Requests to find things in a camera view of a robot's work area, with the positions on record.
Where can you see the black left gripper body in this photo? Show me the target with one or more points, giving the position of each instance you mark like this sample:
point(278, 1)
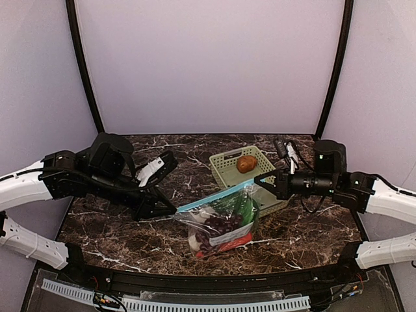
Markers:
point(143, 194)

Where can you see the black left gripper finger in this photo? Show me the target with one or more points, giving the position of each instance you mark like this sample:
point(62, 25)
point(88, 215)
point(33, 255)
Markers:
point(158, 213)
point(162, 201)

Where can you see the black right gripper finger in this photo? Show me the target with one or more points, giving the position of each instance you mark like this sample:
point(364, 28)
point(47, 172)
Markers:
point(267, 177)
point(269, 187)

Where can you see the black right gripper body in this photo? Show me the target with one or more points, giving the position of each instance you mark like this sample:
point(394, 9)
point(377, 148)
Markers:
point(283, 185)

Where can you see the green toy leafy vegetable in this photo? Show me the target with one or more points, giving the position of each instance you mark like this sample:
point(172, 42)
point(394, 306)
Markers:
point(244, 209)

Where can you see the dark red toy grapes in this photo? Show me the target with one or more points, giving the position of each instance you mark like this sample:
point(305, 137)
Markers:
point(215, 231)

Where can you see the red toy chili pepper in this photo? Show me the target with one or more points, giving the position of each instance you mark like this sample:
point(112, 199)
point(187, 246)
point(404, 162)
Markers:
point(227, 246)

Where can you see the clear zip top bag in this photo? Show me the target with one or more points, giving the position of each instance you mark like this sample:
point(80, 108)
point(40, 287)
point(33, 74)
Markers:
point(197, 212)

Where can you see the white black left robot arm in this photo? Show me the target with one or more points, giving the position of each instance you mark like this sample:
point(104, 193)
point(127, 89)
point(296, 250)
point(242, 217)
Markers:
point(106, 170)

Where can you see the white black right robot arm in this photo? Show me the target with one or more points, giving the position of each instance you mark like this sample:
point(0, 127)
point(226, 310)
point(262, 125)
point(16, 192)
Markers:
point(357, 191)

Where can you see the brown toy mushroom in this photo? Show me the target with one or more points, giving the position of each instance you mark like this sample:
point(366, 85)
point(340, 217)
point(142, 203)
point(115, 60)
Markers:
point(246, 163)

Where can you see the pale green plastic basket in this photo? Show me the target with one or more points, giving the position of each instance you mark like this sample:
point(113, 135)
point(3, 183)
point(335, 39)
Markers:
point(225, 172)

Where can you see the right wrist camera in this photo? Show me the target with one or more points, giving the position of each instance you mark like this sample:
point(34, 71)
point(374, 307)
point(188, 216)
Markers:
point(287, 151)

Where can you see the black front frame rail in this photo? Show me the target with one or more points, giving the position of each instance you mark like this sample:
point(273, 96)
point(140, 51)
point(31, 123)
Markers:
point(304, 281)

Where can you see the white slotted cable duct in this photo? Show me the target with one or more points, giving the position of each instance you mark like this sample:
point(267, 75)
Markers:
point(159, 301)

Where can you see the black frame right post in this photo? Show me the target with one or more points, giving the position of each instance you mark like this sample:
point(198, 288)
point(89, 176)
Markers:
point(337, 67)

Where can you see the black frame post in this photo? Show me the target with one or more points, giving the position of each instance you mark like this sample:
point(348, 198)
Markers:
point(82, 65)
point(337, 67)

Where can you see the black frame left post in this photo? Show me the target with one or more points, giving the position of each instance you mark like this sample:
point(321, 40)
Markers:
point(82, 65)

